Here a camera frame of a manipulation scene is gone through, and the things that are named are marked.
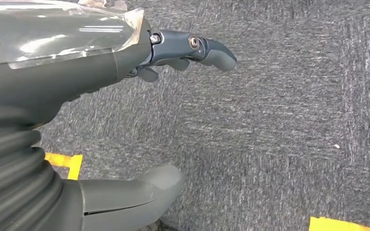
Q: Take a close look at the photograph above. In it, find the yellow floor tape square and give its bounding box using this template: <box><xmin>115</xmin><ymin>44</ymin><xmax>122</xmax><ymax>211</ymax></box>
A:
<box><xmin>44</xmin><ymin>152</ymin><xmax>83</xmax><ymax>181</ymax></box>

